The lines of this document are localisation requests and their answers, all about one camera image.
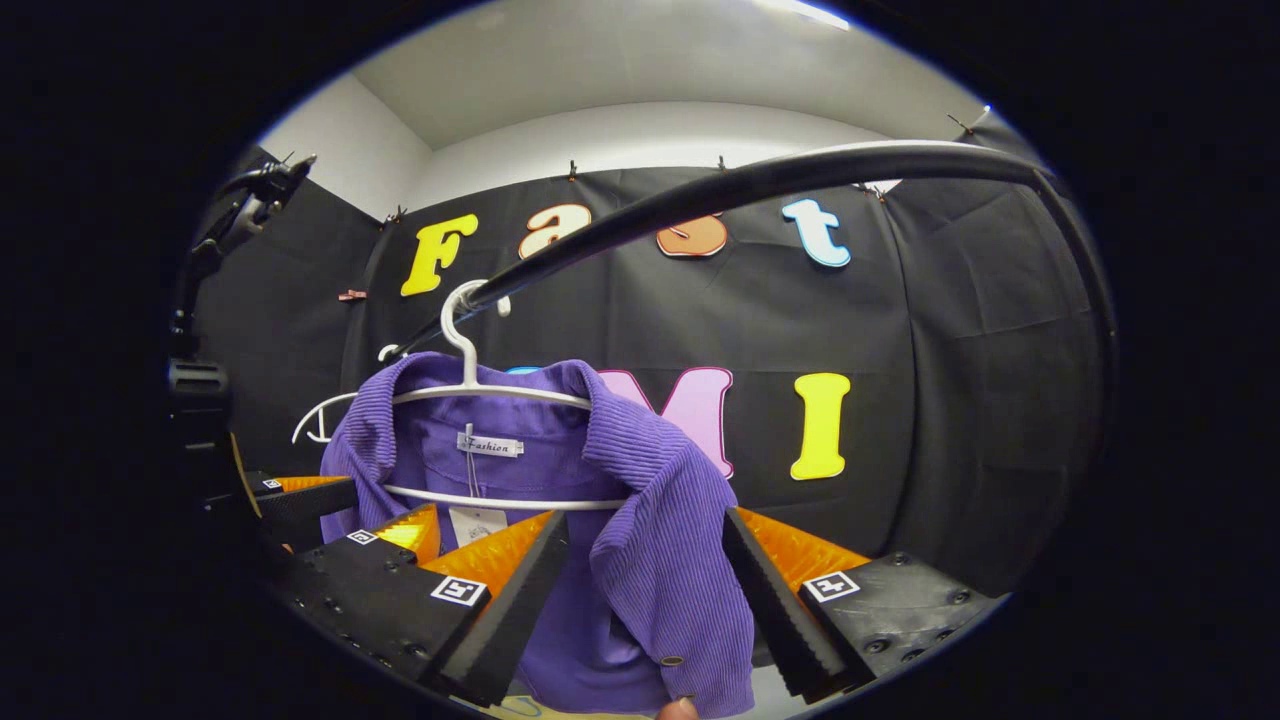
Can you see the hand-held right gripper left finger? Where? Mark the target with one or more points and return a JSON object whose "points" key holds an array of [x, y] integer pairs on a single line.
{"points": [[510, 610]]}

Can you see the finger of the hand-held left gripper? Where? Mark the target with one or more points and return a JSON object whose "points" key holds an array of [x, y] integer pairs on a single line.
{"points": [[305, 500], [410, 535]]}

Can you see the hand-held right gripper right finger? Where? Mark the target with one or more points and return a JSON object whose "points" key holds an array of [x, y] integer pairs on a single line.
{"points": [[775, 610]]}

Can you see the white plastic hanger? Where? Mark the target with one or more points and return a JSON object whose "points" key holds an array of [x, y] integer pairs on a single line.
{"points": [[465, 345], [315, 420]]}

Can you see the black clothes rack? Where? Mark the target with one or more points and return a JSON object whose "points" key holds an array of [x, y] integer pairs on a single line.
{"points": [[750, 185]]}

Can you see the black equipment stand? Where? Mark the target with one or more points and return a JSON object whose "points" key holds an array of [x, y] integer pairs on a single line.
{"points": [[197, 380]]}

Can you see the black backdrop cloth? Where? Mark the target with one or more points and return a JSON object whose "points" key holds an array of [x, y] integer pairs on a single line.
{"points": [[950, 350]]}

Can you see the large ceiling light panel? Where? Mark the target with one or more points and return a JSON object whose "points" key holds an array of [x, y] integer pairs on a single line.
{"points": [[815, 12]]}

